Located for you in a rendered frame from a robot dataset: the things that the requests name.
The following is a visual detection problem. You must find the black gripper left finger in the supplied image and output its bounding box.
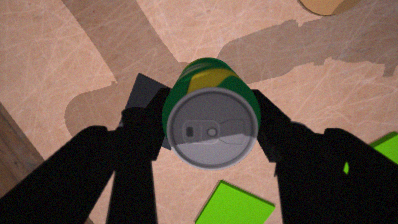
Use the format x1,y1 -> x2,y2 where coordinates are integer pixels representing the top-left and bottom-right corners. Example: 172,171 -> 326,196
0,88 -> 170,224

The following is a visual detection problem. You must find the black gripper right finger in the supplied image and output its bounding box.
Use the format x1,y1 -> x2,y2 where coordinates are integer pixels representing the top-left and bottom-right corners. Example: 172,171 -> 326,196
251,89 -> 398,224

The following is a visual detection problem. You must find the dark grey square slate coaster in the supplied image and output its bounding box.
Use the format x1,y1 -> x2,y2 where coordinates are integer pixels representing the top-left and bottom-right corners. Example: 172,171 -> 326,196
125,73 -> 171,151

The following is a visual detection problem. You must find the green and yellow drink can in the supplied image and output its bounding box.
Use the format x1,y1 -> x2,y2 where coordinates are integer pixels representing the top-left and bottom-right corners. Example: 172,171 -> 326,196
162,57 -> 261,171

